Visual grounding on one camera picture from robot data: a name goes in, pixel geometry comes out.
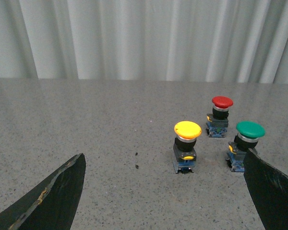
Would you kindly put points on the red mushroom push button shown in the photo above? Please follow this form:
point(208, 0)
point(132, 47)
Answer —
point(217, 121)

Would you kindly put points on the white pleated curtain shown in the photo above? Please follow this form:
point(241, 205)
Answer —
point(188, 40)

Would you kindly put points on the green mushroom push button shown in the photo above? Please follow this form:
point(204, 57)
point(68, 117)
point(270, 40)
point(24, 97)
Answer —
point(246, 138)

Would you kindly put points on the yellow mushroom push button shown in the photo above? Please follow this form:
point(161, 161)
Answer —
point(184, 155)

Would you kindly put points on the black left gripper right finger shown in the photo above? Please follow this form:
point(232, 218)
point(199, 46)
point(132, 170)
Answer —
point(268, 188)

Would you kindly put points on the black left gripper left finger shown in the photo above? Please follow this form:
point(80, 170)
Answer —
point(52, 204)

